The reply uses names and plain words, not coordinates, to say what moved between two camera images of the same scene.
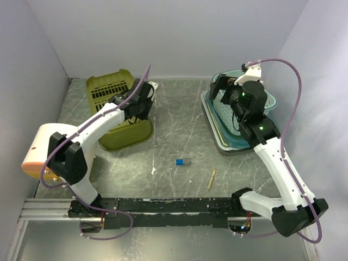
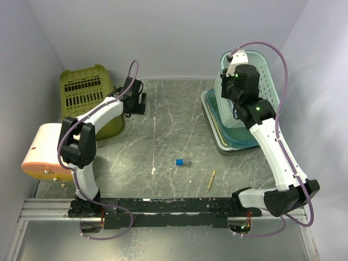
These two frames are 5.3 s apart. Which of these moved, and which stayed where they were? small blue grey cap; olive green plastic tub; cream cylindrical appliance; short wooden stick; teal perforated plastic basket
Moved: teal perforated plastic basket; olive green plastic tub
Stayed: short wooden stick; small blue grey cap; cream cylindrical appliance
